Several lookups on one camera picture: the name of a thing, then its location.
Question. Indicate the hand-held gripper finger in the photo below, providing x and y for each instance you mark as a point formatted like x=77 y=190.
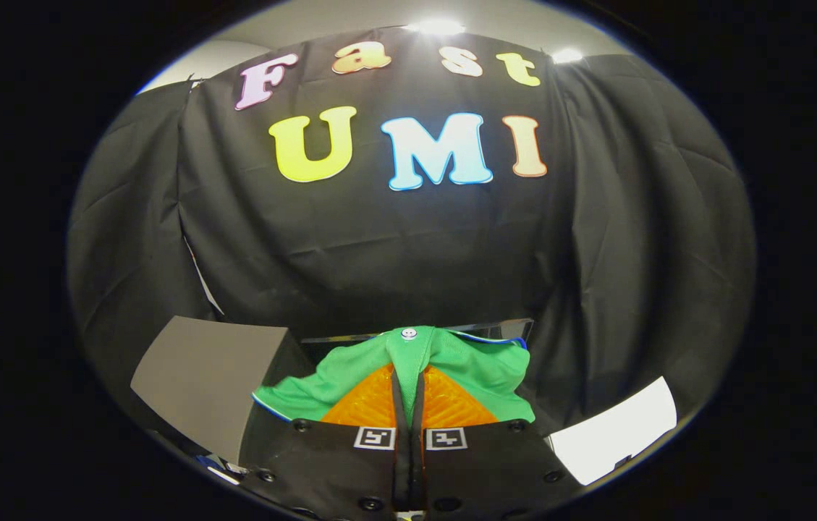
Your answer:
x=402 y=470
x=417 y=470

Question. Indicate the grey cabinet with dark top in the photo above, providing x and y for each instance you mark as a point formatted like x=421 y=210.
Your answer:
x=213 y=369

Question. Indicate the green polo shirt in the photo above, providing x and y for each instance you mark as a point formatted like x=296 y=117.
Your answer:
x=480 y=376

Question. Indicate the black backdrop cloth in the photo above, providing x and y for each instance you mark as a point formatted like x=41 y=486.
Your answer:
x=415 y=253

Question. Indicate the ceiling light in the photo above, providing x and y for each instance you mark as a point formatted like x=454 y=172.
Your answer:
x=567 y=55
x=437 y=27

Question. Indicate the white flat sheet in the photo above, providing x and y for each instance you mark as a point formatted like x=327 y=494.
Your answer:
x=618 y=434

